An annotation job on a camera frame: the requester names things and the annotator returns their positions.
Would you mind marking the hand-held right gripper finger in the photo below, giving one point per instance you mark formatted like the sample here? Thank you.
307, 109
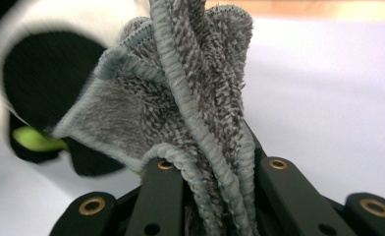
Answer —
255, 147

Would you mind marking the grey fluffy cloth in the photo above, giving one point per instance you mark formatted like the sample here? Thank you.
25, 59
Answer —
180, 98

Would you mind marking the panda plush toy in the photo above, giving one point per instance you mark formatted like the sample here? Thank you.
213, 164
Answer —
43, 75

